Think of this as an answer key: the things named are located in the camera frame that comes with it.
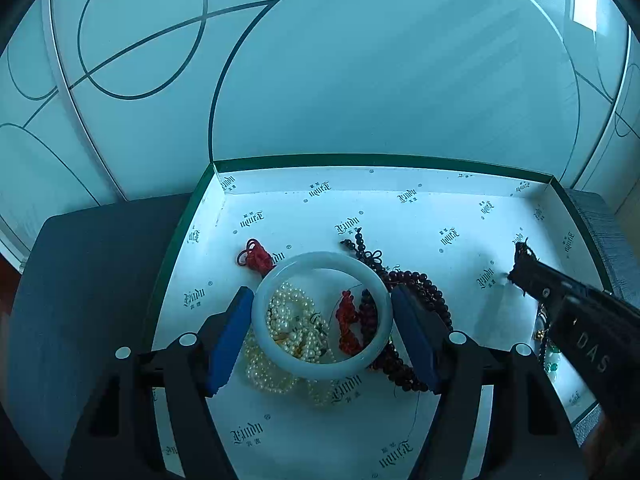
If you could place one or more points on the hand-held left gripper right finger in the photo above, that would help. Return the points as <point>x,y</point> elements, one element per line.
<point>417,345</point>

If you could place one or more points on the green cardboard box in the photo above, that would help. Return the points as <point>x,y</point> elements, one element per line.
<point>400,230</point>

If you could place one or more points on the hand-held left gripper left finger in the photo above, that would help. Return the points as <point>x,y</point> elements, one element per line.
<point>230,340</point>

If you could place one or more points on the pale jade bangle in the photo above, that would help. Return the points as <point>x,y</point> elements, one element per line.
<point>320,262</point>

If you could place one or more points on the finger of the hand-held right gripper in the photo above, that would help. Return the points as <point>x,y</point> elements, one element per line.
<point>535,275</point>

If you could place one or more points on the red knot gold charm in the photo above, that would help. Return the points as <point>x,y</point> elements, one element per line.
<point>257,257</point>

